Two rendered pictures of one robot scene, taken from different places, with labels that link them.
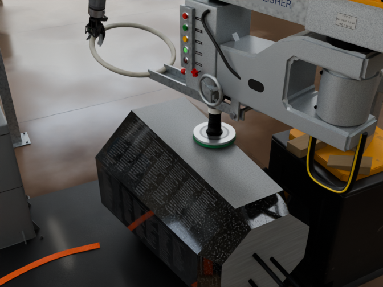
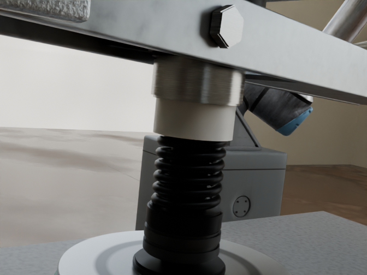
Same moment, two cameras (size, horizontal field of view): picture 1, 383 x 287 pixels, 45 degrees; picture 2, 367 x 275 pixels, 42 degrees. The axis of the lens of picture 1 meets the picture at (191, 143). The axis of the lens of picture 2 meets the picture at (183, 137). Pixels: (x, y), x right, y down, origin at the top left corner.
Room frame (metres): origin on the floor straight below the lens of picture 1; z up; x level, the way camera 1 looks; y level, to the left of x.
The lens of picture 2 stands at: (1.95, -0.53, 1.06)
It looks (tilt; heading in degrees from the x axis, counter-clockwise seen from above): 6 degrees down; 85
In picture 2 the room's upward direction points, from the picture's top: 6 degrees clockwise
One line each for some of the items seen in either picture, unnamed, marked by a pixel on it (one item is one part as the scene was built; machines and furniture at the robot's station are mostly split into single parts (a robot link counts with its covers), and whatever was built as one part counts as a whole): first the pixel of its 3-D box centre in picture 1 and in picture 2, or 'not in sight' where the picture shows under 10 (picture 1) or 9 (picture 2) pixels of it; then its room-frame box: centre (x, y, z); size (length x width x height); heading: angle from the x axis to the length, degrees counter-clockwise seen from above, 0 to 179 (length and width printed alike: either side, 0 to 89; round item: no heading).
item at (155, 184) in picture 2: (215, 115); (189, 162); (1.99, -0.12, 0.99); 0.06 x 0.06 x 0.09
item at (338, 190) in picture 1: (332, 157); not in sight; (1.50, -0.56, 1.08); 0.23 x 0.03 x 0.32; 42
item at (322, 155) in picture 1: (349, 143); not in sight; (2.08, -0.85, 0.76); 0.49 x 0.49 x 0.05; 26
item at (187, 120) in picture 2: (215, 107); (194, 115); (1.99, -0.12, 1.03); 0.07 x 0.07 x 0.04
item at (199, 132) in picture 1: (214, 132); (178, 273); (1.99, -0.12, 0.89); 0.21 x 0.21 x 0.01
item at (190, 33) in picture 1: (187, 38); not in sight; (1.97, 0.02, 1.39); 0.08 x 0.03 x 0.28; 42
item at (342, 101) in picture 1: (345, 91); not in sight; (1.50, -0.56, 1.37); 0.19 x 0.19 x 0.20
